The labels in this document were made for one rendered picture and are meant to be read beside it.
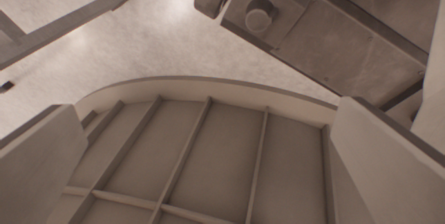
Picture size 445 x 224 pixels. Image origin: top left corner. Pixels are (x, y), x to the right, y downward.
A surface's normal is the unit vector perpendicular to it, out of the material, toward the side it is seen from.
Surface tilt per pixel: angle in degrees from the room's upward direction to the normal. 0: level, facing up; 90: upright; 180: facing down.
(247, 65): 0
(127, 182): 90
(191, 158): 90
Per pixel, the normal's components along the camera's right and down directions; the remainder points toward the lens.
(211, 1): -0.35, 0.81
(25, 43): 0.72, -0.11
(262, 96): -0.25, 0.64
